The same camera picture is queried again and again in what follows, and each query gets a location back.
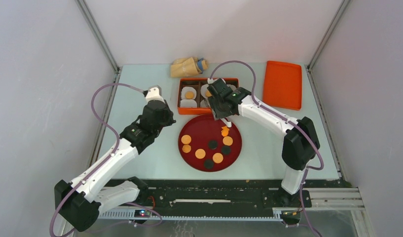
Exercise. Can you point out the dark chocolate round cookie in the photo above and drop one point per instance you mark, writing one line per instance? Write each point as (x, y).
(226, 150)
(208, 164)
(213, 144)

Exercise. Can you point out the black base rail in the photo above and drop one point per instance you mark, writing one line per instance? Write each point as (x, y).
(219, 198)

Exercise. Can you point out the orange box lid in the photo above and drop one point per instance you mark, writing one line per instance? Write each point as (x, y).
(282, 85)

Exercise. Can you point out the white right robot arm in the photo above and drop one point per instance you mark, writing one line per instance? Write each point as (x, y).
(300, 141)

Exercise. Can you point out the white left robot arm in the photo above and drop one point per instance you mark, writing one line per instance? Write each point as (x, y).
(83, 199)

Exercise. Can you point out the orange cookie box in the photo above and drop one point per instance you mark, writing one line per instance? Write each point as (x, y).
(196, 83)

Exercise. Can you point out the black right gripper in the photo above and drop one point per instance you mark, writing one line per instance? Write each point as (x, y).
(221, 113)

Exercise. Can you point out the white paper cupcake liner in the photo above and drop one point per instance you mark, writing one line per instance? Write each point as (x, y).
(203, 90)
(188, 88)
(188, 103)
(232, 87)
(204, 104)

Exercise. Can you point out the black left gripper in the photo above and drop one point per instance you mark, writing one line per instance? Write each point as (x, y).
(170, 115)

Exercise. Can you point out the orange fish shaped cookie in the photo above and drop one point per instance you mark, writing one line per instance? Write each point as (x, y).
(225, 131)

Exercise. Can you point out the dark red round plate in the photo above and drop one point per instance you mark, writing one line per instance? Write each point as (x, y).
(202, 129)

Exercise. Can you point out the beige cloth bag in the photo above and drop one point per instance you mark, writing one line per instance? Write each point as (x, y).
(188, 67)

